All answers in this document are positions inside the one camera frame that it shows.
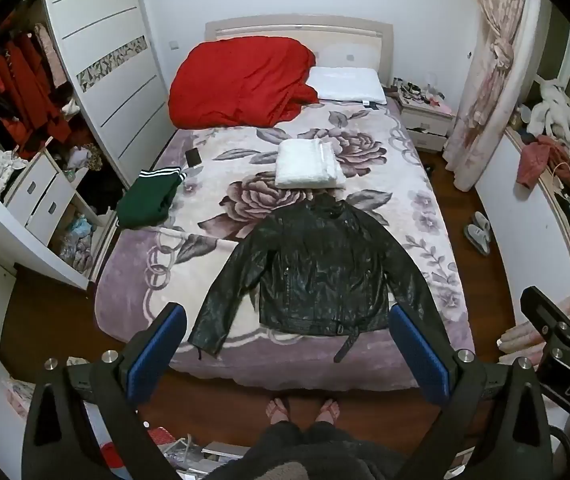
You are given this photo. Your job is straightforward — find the pink crumpled garment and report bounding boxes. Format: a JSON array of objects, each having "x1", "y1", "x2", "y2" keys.
[{"x1": 516, "y1": 135, "x2": 570, "y2": 190}]

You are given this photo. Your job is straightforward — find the white drawer unit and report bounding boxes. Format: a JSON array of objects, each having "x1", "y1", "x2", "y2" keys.
[{"x1": 4, "y1": 152, "x2": 77, "y2": 247}]

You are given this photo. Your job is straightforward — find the papers on floor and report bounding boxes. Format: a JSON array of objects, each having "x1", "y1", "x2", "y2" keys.
[{"x1": 142, "y1": 425, "x2": 248, "y2": 476}]

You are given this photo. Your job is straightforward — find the beige bed headboard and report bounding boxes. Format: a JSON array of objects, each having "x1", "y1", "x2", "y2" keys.
[{"x1": 204, "y1": 17, "x2": 396, "y2": 88}]

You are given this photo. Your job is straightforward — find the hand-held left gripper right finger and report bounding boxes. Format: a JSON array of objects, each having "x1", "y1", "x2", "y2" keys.
[{"x1": 389, "y1": 304, "x2": 552, "y2": 480}]

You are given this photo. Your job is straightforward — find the pile of clothes in wardrobe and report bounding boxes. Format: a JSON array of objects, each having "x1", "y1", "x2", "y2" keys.
[{"x1": 58, "y1": 212, "x2": 98, "y2": 275}]

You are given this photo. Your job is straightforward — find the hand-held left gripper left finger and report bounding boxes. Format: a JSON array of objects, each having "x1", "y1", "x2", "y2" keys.
[{"x1": 21, "y1": 303, "x2": 188, "y2": 480}]

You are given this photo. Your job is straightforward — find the red hanging clothes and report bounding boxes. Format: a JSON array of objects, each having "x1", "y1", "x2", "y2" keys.
[{"x1": 0, "y1": 34, "x2": 77, "y2": 158}]

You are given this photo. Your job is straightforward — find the white wardrobe sliding door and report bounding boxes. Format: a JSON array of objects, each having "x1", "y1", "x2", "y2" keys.
[{"x1": 42, "y1": 0, "x2": 178, "y2": 192}]

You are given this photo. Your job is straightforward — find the person's dark trousers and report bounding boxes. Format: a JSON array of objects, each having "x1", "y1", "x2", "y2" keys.
[{"x1": 237, "y1": 420, "x2": 408, "y2": 480}]

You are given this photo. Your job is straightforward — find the white slipper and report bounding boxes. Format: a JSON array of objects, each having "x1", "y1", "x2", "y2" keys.
[
  {"x1": 464, "y1": 224, "x2": 490, "y2": 256},
  {"x1": 472, "y1": 211, "x2": 494, "y2": 241}
]

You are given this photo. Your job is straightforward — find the white folded towel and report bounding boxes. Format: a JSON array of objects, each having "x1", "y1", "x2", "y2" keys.
[{"x1": 275, "y1": 139, "x2": 347, "y2": 190}]

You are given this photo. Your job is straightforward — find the white plush toy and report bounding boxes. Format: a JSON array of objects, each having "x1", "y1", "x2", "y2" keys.
[{"x1": 527, "y1": 79, "x2": 570, "y2": 166}]

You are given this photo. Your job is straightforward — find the green garment with white stripes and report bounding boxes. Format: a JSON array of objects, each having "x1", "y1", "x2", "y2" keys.
[{"x1": 116, "y1": 167, "x2": 188, "y2": 229}]

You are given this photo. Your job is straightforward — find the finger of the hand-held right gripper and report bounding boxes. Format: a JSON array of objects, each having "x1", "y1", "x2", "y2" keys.
[{"x1": 520, "y1": 286, "x2": 570, "y2": 357}]

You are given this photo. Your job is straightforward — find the white nightstand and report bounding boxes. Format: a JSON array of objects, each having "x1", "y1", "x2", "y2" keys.
[{"x1": 396, "y1": 87, "x2": 456, "y2": 154}]

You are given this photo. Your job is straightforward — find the pink rolled blanket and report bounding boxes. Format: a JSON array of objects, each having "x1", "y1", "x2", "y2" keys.
[{"x1": 496, "y1": 292, "x2": 570, "y2": 363}]

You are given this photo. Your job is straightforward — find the white pillow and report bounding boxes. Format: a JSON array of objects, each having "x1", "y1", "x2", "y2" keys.
[{"x1": 306, "y1": 66, "x2": 388, "y2": 107}]

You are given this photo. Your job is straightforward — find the person's right foot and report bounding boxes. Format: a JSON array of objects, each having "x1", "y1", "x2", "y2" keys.
[{"x1": 314, "y1": 397, "x2": 341, "y2": 425}]

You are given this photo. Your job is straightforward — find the floral purple bed blanket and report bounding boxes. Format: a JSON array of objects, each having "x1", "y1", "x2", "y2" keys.
[{"x1": 94, "y1": 97, "x2": 476, "y2": 392}]

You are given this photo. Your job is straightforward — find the pink floral curtain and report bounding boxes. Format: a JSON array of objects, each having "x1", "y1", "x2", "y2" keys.
[{"x1": 442, "y1": 0, "x2": 542, "y2": 192}]

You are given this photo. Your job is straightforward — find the white curved dresser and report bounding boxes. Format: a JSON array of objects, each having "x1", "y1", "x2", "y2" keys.
[{"x1": 474, "y1": 122, "x2": 570, "y2": 328}]

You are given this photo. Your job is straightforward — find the red duvet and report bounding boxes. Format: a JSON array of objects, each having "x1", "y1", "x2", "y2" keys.
[{"x1": 168, "y1": 36, "x2": 320, "y2": 128}]

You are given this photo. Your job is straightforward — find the clutter on nightstand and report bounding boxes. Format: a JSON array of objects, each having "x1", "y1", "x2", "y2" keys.
[{"x1": 392, "y1": 76, "x2": 453, "y2": 113}]

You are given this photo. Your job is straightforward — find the black leather jacket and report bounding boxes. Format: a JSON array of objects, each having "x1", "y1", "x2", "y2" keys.
[{"x1": 187, "y1": 195, "x2": 453, "y2": 364}]

